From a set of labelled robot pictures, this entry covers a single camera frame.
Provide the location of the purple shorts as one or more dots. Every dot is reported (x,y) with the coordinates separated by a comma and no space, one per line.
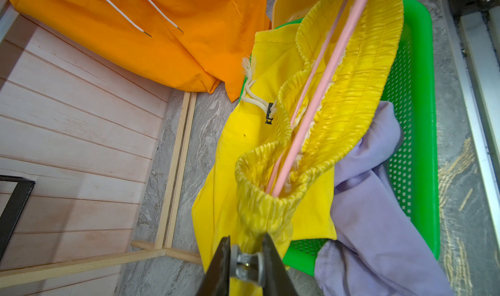
(378,251)

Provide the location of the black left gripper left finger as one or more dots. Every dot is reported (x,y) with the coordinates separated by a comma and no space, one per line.
(217,278)

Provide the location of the yellow plastic tray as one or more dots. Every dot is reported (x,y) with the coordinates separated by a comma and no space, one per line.
(285,11)

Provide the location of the black mesh wall basket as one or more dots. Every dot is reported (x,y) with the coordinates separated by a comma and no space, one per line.
(14,207)

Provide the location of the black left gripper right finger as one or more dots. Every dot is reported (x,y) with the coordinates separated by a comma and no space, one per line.
(276,280)

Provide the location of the pink wire hanger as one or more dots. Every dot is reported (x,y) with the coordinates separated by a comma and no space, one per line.
(316,89)

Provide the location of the grey clothespin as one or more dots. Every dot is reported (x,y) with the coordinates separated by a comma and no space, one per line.
(247,267)

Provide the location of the wooden clothes rack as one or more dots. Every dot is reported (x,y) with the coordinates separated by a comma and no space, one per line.
(68,220)

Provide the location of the yellow shorts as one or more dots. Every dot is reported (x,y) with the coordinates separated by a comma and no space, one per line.
(265,179)

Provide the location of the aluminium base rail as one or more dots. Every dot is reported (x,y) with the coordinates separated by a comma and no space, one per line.
(473,27)

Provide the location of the orange shorts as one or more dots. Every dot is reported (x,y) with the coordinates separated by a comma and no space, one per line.
(189,45)

